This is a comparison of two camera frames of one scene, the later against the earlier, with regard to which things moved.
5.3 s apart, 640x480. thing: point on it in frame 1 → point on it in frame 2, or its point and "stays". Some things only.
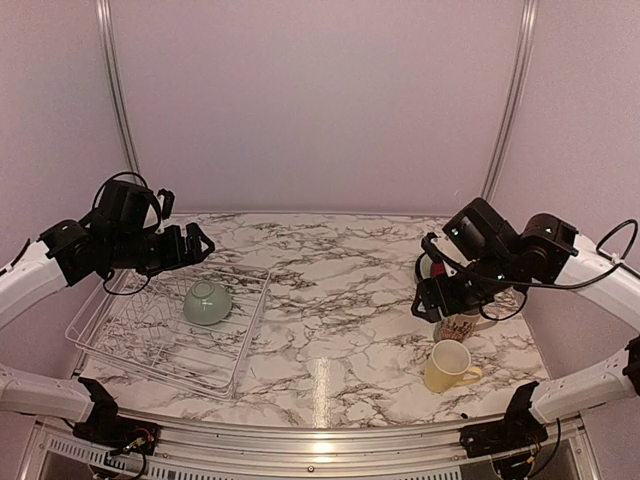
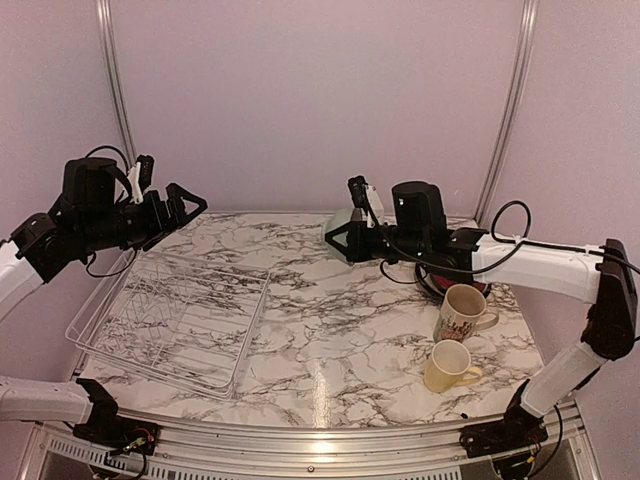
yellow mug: [448, 367] stays
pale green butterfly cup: [207, 303] → [341, 238]
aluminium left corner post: [116, 86] stays
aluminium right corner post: [525, 48] stays
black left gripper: [175, 255] → [176, 218]
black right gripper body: [469, 297] → [413, 243]
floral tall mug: [459, 327] stays
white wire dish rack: [190, 326] stays
